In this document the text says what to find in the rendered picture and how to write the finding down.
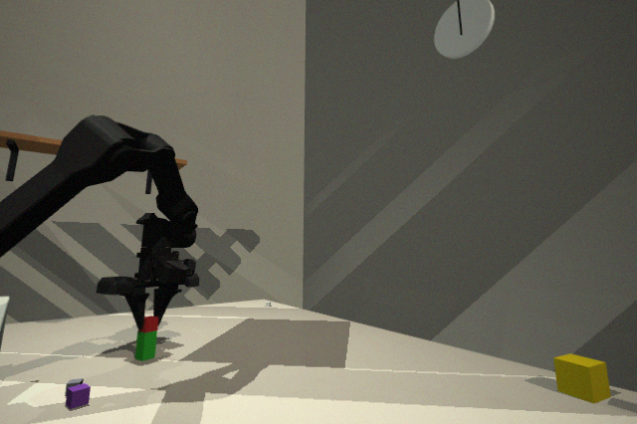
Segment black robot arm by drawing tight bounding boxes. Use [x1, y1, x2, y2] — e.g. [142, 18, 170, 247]
[0, 114, 198, 284]

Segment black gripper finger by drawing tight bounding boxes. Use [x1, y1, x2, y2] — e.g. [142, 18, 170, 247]
[120, 293, 149, 329]
[153, 289, 182, 325]

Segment red block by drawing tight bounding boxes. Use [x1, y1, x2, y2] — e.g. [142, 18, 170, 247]
[138, 317, 158, 333]

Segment yellow block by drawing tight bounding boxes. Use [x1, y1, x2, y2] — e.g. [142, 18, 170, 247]
[553, 353, 610, 404]

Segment green block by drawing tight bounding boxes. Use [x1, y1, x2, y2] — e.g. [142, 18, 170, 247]
[135, 344, 155, 361]
[136, 331, 157, 347]

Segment purple block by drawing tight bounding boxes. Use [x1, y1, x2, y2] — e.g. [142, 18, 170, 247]
[65, 383, 91, 409]

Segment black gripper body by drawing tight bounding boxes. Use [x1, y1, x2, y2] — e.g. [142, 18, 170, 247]
[97, 248, 199, 296]

